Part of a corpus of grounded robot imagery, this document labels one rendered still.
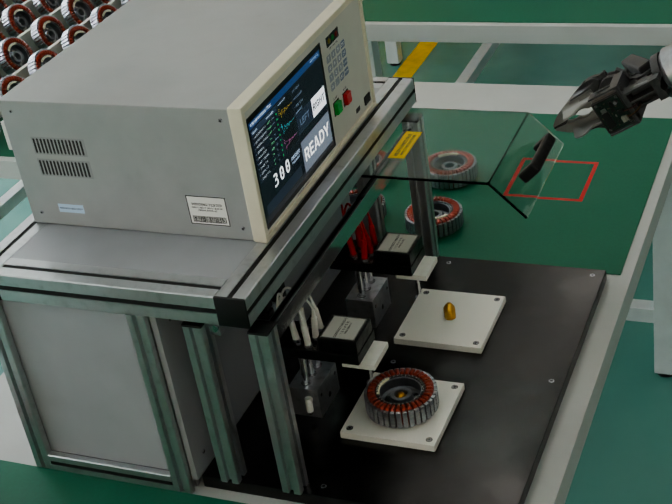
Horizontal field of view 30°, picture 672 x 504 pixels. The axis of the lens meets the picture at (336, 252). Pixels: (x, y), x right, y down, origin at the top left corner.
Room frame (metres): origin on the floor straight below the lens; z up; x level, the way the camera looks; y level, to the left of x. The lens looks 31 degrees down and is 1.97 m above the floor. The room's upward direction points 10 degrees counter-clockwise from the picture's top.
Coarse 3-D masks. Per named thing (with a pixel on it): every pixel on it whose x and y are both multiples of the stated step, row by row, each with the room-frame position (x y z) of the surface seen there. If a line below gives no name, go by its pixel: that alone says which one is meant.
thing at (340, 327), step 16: (336, 320) 1.55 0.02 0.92; (352, 320) 1.54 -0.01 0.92; (368, 320) 1.53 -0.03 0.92; (288, 336) 1.56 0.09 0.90; (320, 336) 1.51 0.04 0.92; (336, 336) 1.51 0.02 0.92; (352, 336) 1.50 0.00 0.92; (368, 336) 1.52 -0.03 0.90; (288, 352) 1.53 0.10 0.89; (304, 352) 1.52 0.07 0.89; (320, 352) 1.51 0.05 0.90; (336, 352) 1.50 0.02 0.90; (352, 352) 1.49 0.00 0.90; (368, 352) 1.51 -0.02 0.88; (384, 352) 1.51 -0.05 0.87; (304, 368) 1.53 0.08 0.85; (368, 368) 1.48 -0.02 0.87
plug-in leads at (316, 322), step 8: (288, 288) 1.56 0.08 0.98; (280, 296) 1.54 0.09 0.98; (312, 304) 1.56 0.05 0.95; (304, 312) 1.57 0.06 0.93; (312, 312) 1.55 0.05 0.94; (304, 320) 1.57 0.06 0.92; (312, 320) 1.54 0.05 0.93; (320, 320) 1.56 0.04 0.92; (296, 328) 1.55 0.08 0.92; (304, 328) 1.52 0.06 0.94; (312, 328) 1.54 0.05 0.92; (320, 328) 1.56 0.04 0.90; (296, 336) 1.54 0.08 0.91; (304, 336) 1.52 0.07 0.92; (312, 336) 1.54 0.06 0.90; (304, 344) 1.53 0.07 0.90; (312, 344) 1.53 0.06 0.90
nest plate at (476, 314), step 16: (416, 304) 1.76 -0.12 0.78; (432, 304) 1.75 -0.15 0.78; (464, 304) 1.74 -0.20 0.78; (480, 304) 1.73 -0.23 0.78; (496, 304) 1.72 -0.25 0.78; (416, 320) 1.71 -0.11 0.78; (432, 320) 1.71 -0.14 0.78; (448, 320) 1.70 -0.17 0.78; (464, 320) 1.69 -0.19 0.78; (480, 320) 1.68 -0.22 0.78; (496, 320) 1.69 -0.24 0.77; (400, 336) 1.68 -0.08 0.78; (416, 336) 1.67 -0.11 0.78; (432, 336) 1.66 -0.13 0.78; (448, 336) 1.65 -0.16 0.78; (464, 336) 1.65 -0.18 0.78; (480, 336) 1.64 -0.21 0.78; (480, 352) 1.61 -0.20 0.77
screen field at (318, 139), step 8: (320, 120) 1.68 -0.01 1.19; (328, 120) 1.70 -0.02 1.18; (320, 128) 1.67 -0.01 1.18; (328, 128) 1.70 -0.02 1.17; (312, 136) 1.64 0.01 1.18; (320, 136) 1.67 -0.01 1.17; (328, 136) 1.69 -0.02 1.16; (304, 144) 1.62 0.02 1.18; (312, 144) 1.64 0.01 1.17; (320, 144) 1.66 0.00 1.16; (328, 144) 1.69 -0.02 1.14; (304, 152) 1.61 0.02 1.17; (312, 152) 1.64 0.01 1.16; (320, 152) 1.66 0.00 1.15; (304, 160) 1.61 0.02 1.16; (312, 160) 1.63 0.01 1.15
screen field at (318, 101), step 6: (318, 96) 1.68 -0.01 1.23; (324, 96) 1.70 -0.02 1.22; (312, 102) 1.66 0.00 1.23; (318, 102) 1.68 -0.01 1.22; (324, 102) 1.70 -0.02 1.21; (306, 108) 1.64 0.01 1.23; (312, 108) 1.66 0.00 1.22; (318, 108) 1.68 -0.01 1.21; (300, 114) 1.62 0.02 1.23; (306, 114) 1.64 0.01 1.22; (312, 114) 1.66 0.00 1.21; (300, 120) 1.62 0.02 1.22; (306, 120) 1.64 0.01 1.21; (300, 126) 1.62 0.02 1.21; (306, 126) 1.63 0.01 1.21; (300, 132) 1.61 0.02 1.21
